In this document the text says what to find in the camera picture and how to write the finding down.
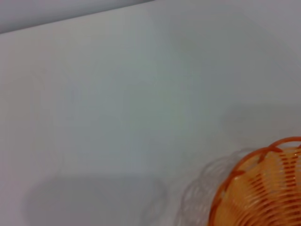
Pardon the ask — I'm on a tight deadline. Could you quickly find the orange woven plastic basket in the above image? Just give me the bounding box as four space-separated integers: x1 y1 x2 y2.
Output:
208 136 301 226

